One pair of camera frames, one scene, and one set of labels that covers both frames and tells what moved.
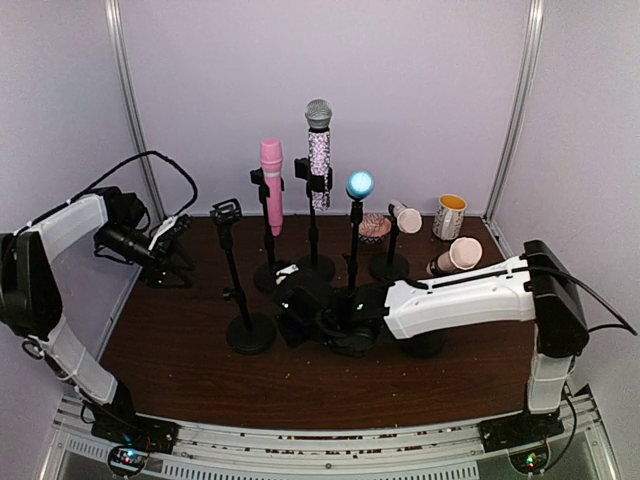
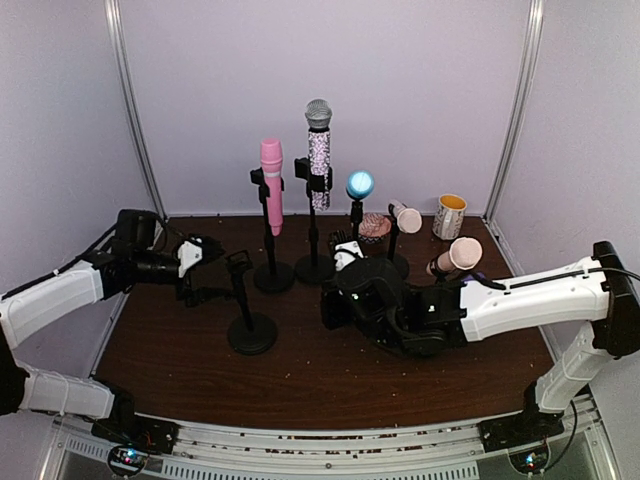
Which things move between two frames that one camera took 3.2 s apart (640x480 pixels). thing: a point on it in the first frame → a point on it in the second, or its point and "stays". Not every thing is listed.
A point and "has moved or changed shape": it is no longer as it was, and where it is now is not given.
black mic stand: x=250 y=333 has moved or changed shape
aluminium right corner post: x=536 y=14 stays
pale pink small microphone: x=409 y=219 stays
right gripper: x=292 y=337 → x=331 y=317
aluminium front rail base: x=207 y=449 stays
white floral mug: x=449 y=216 stays
